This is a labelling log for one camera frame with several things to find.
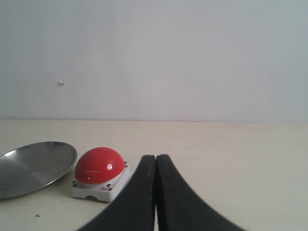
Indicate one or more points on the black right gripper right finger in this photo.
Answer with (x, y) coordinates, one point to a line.
(179, 208)

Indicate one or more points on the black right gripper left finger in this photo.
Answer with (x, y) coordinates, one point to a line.
(134, 207)

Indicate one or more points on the red dome push button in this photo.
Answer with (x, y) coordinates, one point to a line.
(101, 173)

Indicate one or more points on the round steel plate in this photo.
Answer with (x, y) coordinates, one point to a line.
(32, 167)

